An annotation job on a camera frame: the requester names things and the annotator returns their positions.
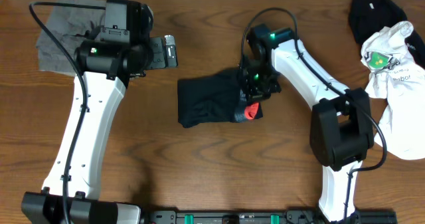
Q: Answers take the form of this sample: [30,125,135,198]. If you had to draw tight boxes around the black leggings red waistband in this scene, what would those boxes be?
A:
[177,68,263,128]

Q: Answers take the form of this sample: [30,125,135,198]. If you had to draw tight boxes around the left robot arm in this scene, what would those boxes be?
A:
[21,0,175,223]

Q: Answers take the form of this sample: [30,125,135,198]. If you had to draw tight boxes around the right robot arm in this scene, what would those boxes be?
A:
[240,25,373,223]

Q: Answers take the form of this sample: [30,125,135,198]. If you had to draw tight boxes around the folded gray pants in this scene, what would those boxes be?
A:
[36,7,105,76]

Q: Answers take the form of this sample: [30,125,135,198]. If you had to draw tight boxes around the black t-shirt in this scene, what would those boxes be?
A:
[347,0,425,68]

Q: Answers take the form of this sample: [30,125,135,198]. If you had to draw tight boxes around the white printed t-shirt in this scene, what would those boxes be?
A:
[361,21,424,160]

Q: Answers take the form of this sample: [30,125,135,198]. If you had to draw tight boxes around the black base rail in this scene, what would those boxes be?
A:
[139,209,398,224]

